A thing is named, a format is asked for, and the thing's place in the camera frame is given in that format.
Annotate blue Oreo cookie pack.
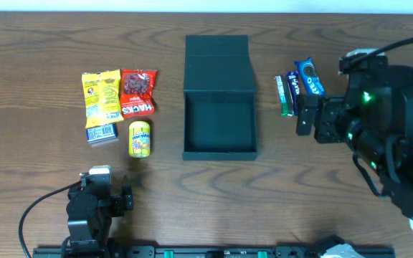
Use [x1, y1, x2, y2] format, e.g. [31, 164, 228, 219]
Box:
[294, 57, 326, 95]

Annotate yellow candy bag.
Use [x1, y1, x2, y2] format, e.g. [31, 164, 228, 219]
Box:
[81, 70, 124, 129]

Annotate red Hacks candy bag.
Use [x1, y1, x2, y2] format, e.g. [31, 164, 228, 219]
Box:
[120, 69, 157, 119]

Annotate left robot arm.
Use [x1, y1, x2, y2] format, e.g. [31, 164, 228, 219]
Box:
[60, 173, 134, 257]

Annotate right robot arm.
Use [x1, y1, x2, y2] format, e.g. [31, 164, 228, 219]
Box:
[296, 64, 413, 220]

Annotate Dairy Milk chocolate bar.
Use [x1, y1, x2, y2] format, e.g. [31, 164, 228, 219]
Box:
[286, 71, 300, 116]

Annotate green white chocolate bar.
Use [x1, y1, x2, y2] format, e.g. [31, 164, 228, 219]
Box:
[274, 75, 295, 117]

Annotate small blue gum box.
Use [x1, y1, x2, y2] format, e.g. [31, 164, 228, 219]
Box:
[86, 124, 118, 144]

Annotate yellow Mentos bottle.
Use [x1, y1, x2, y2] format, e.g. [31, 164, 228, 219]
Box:
[128, 121, 151, 158]

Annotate dark green open gift box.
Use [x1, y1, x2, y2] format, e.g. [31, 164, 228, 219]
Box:
[182, 35, 258, 161]

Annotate black mounting rail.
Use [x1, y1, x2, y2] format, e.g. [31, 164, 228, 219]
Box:
[32, 246, 396, 258]

